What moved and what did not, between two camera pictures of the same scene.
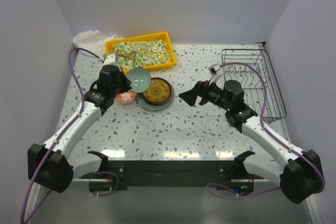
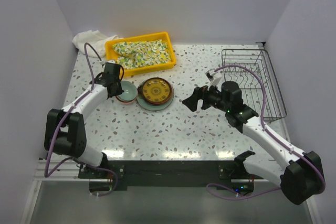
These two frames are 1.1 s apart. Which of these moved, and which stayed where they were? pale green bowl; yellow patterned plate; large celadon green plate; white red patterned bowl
Moved: pale green bowl
Stayed: white red patterned bowl; yellow patterned plate; large celadon green plate
